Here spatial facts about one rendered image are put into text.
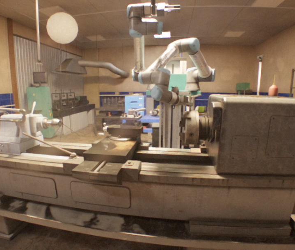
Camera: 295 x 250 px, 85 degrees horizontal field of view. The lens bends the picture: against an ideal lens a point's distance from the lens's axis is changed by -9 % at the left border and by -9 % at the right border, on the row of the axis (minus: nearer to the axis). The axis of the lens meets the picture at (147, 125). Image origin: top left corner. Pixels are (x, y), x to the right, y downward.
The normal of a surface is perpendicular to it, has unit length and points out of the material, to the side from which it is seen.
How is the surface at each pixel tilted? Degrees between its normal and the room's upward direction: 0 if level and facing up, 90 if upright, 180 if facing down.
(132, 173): 90
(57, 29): 120
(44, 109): 90
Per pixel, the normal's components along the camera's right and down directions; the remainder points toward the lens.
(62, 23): 0.47, 0.38
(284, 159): -0.15, 0.20
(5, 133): -0.14, -0.22
